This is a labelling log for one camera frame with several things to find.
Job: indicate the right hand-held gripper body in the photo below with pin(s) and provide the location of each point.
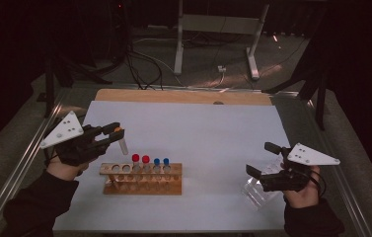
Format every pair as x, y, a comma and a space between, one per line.
308, 156

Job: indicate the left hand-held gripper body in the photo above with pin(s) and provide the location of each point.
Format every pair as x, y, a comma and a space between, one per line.
75, 144

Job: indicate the orange cap test tube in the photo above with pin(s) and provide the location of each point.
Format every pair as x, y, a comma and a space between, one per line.
123, 146

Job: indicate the clear acrylic test tube rack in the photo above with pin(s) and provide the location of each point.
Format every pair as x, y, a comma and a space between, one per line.
256, 194

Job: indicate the red cap test tube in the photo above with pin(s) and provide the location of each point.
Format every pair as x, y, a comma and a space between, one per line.
145, 159
135, 158

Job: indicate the blue cap test tube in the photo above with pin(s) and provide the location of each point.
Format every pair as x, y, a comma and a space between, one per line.
166, 161
156, 161

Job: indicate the wooden test tube rack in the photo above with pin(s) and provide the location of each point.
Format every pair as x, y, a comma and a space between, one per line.
175, 168

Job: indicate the person's left hand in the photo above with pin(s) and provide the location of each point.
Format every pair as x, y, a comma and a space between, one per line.
65, 171

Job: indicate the person's right hand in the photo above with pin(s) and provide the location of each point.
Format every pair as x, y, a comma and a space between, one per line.
303, 197

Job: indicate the black tripod stand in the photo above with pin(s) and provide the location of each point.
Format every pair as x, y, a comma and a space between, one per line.
49, 85
320, 108

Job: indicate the white table sheet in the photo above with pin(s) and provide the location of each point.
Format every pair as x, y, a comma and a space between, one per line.
190, 138

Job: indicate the white power plug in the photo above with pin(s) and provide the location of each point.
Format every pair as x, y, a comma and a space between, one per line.
221, 69

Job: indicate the aluminium table frame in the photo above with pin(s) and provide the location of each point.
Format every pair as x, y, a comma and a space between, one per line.
19, 164

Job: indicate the white metal desk frame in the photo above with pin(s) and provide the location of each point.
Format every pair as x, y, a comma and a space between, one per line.
219, 23

